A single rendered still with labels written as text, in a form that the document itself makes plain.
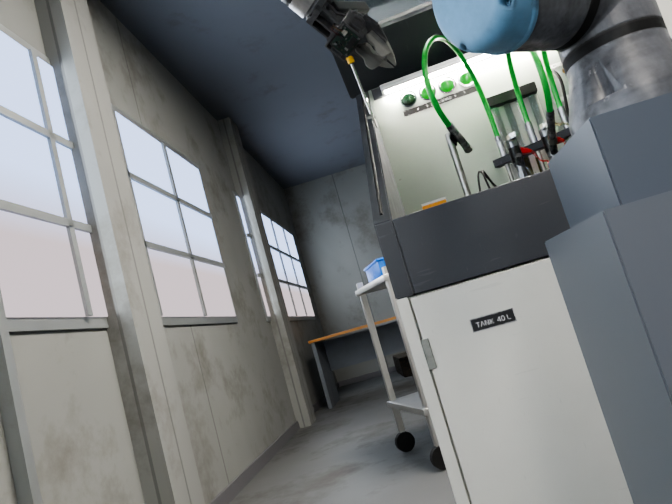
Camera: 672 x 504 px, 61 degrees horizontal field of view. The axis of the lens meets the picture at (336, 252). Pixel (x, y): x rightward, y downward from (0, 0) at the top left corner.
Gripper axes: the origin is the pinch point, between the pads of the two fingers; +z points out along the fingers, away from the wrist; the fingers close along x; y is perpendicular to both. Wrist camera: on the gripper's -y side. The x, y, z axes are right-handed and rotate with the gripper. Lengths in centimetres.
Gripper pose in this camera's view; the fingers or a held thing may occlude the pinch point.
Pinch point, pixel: (391, 60)
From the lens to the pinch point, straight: 132.8
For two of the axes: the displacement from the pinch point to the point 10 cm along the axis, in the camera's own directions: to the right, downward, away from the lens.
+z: 8.0, 5.5, 2.5
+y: -2.5, 6.7, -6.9
